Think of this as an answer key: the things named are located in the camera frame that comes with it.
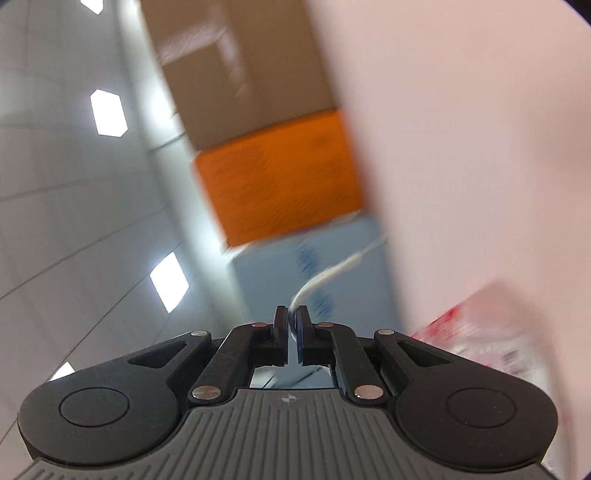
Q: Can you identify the white shoelace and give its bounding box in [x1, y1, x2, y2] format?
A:
[288, 235, 388, 315]

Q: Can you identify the brown cardboard box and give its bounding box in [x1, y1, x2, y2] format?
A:
[140, 0, 335, 151]

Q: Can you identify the orange cardboard box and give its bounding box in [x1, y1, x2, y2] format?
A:
[194, 109, 366, 247]

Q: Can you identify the light blue cardboard box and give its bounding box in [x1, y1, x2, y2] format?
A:
[231, 216, 403, 337]

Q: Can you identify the red white plastic bag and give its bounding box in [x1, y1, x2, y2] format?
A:
[413, 282, 564, 408]

